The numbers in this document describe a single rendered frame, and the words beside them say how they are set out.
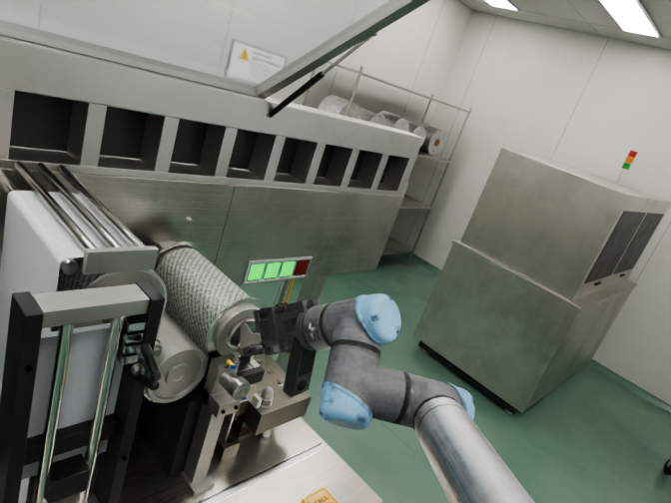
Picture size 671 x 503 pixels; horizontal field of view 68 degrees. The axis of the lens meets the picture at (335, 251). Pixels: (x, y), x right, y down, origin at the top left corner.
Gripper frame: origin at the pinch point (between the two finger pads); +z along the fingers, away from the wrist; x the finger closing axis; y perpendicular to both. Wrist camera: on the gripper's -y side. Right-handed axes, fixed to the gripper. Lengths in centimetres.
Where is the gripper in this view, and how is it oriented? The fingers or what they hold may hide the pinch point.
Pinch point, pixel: (246, 351)
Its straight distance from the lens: 99.2
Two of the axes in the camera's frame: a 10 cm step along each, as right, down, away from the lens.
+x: -6.6, 0.5, -7.5
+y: -1.9, -9.7, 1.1
